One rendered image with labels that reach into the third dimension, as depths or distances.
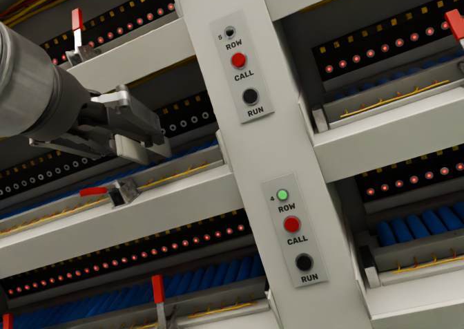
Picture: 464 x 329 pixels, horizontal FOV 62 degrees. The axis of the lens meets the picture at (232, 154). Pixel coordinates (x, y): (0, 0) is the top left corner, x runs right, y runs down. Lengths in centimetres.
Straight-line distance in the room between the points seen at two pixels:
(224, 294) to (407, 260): 24
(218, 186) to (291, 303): 15
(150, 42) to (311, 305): 36
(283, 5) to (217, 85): 11
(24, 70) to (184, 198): 23
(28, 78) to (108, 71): 19
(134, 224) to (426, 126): 36
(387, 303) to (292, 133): 21
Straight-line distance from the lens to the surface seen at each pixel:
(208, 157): 51
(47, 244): 59
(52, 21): 86
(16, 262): 64
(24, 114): 36
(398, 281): 50
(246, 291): 55
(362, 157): 43
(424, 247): 52
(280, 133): 43
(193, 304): 58
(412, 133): 44
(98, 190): 48
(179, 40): 49
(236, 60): 45
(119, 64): 52
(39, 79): 36
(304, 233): 44
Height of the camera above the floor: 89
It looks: 3 degrees up
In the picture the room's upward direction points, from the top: 18 degrees counter-clockwise
